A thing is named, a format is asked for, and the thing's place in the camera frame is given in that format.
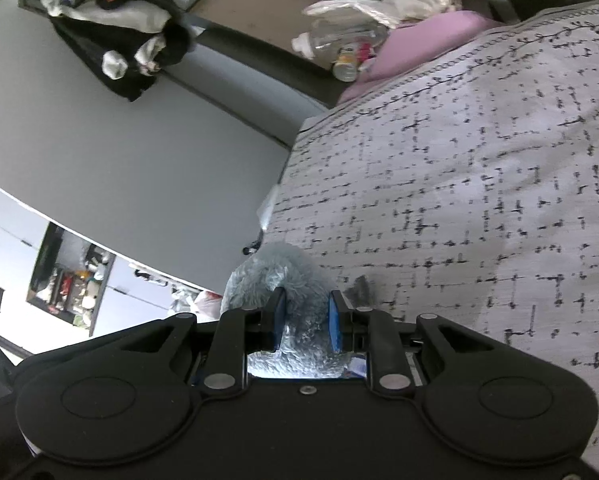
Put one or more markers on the white plastic bag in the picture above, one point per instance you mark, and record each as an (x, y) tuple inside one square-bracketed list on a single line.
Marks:
[(182, 302)]

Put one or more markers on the cluttered wall shelf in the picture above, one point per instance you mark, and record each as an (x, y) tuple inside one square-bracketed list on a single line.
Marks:
[(64, 280)]

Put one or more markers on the grey patterned bedspread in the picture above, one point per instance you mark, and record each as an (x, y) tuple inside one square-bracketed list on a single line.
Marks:
[(454, 185)]

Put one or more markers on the dark flat board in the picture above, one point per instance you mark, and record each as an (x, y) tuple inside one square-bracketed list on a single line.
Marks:
[(259, 65)]

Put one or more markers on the light blue fluffy plush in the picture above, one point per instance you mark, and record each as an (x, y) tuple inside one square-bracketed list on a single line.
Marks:
[(299, 270)]

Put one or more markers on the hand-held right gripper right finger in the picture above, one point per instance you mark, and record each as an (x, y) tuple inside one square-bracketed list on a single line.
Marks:
[(335, 325)]

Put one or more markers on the pink pillow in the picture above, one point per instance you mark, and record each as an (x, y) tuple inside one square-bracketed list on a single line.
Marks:
[(429, 40)]

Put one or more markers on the pinkish plastic bag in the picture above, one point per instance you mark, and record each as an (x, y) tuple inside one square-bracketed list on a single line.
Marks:
[(209, 305)]

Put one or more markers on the clear plastic bottle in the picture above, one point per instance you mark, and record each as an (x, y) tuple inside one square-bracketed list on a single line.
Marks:
[(339, 35)]

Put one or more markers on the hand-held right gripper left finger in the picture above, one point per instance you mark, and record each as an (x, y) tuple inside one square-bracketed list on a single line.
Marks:
[(278, 320)]

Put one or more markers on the black hanging coat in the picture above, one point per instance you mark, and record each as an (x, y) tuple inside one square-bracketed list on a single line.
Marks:
[(129, 40)]

